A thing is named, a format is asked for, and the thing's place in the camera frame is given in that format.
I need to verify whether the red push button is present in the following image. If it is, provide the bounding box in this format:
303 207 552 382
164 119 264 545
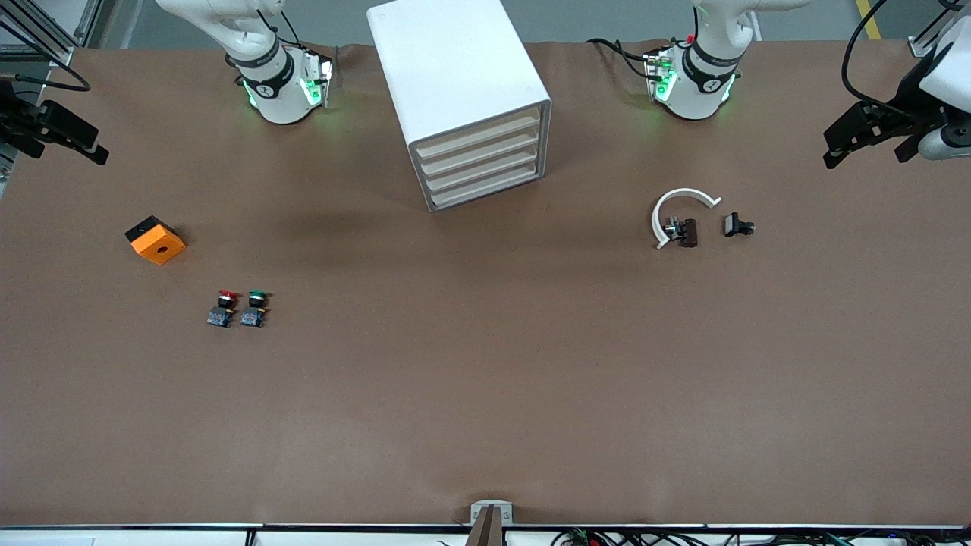
206 290 238 328

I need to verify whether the orange and black button box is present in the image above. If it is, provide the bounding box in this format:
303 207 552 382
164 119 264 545
125 216 187 266

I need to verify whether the green push button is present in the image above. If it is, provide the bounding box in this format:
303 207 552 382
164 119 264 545
240 290 272 328

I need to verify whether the white drawer cabinet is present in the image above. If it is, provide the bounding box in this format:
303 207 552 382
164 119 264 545
366 0 552 213

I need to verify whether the white curved plastic part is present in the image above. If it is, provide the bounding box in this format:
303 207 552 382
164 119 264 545
652 188 723 249

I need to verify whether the brown table mat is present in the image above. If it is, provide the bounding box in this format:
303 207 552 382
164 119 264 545
0 39 971 528

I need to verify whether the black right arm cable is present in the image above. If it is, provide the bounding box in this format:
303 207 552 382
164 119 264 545
0 53 92 93

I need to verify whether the aluminium profile frame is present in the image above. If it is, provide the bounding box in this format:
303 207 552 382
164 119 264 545
0 0 103 65
910 0 971 58

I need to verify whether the black right base cable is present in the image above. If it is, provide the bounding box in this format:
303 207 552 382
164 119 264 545
258 8 338 61

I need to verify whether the black base cable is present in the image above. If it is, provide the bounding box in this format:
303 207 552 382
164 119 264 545
586 38 655 80
258 8 338 61

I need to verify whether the black left base cable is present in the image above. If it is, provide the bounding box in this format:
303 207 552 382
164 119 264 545
586 38 655 80

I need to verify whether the white table edge rail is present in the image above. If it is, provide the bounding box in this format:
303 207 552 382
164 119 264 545
0 523 971 546

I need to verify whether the tangled multicolour cable bundle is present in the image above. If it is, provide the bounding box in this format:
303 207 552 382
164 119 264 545
550 527 971 546

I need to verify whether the grey metal bracket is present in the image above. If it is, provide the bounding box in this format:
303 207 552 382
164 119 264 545
464 500 514 546

